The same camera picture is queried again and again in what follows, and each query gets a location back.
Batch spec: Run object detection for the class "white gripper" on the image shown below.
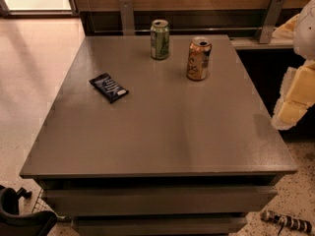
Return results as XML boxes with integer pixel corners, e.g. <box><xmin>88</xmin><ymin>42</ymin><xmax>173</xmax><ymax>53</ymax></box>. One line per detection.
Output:
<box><xmin>272</xmin><ymin>0</ymin><xmax>315</xmax><ymax>130</ymax></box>

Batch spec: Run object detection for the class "dark blue snack bar wrapper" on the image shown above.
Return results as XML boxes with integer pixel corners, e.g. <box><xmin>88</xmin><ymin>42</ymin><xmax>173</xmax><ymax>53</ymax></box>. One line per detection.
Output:
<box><xmin>90</xmin><ymin>73</ymin><xmax>129</xmax><ymax>103</ymax></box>

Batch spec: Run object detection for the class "orange soda can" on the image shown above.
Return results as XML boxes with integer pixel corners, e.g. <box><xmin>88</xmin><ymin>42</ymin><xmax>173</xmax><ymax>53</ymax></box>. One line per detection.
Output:
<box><xmin>186</xmin><ymin>36</ymin><xmax>212</xmax><ymax>81</ymax></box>

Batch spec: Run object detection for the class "green soda can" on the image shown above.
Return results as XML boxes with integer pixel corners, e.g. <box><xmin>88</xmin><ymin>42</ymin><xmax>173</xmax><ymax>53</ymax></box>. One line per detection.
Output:
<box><xmin>151</xmin><ymin>20</ymin><xmax>169</xmax><ymax>60</ymax></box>

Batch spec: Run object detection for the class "black white striped stick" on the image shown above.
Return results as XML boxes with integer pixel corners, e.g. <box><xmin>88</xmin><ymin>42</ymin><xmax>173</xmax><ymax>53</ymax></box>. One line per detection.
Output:
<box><xmin>260</xmin><ymin>209</ymin><xmax>315</xmax><ymax>235</ymax></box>

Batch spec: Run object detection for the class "grey drawer cabinet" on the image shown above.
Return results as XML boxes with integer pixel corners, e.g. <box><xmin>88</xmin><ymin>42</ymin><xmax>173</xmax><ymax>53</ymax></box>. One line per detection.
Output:
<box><xmin>21</xmin><ymin>35</ymin><xmax>296</xmax><ymax>236</ymax></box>

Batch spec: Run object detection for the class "black chair base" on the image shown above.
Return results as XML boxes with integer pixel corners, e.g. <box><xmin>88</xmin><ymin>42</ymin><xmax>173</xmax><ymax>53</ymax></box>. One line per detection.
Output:
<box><xmin>0</xmin><ymin>186</ymin><xmax>57</xmax><ymax>236</ymax></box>

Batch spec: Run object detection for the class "right metal wall bracket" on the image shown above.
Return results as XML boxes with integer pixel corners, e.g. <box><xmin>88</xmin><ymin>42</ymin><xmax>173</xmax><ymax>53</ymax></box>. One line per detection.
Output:
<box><xmin>255</xmin><ymin>0</ymin><xmax>285</xmax><ymax>44</ymax></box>

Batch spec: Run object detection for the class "metal wall bracket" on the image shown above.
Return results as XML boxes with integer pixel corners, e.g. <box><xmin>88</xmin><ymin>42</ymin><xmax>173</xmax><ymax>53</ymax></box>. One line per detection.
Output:
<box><xmin>119</xmin><ymin>0</ymin><xmax>135</xmax><ymax>35</ymax></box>
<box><xmin>255</xmin><ymin>0</ymin><xmax>285</xmax><ymax>44</ymax></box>

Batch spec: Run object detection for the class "left metal wall bracket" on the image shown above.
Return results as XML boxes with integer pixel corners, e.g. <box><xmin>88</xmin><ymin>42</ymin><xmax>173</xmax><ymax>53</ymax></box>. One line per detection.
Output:
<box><xmin>119</xmin><ymin>0</ymin><xmax>135</xmax><ymax>35</ymax></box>

